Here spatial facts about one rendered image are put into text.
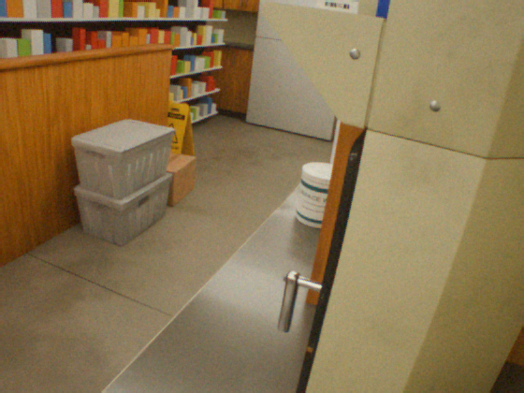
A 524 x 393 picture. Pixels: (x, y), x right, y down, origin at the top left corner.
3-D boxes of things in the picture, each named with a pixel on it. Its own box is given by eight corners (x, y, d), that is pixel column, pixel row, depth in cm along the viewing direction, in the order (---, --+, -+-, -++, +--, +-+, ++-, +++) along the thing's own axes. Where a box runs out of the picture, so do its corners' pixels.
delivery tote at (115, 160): (174, 173, 310) (177, 128, 296) (122, 204, 257) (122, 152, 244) (127, 161, 322) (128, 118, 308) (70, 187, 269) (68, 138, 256)
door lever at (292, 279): (311, 345, 55) (317, 334, 57) (326, 285, 51) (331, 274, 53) (272, 332, 57) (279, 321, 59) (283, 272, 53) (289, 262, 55)
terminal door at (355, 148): (343, 309, 84) (392, 102, 67) (293, 428, 57) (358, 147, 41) (340, 308, 84) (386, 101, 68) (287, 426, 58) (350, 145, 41)
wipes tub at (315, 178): (342, 215, 134) (353, 168, 128) (333, 233, 123) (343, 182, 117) (302, 204, 138) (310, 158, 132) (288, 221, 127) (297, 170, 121)
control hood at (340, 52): (397, 89, 67) (409, 26, 63) (366, 130, 39) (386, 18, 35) (327, 75, 71) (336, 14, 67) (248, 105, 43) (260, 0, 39)
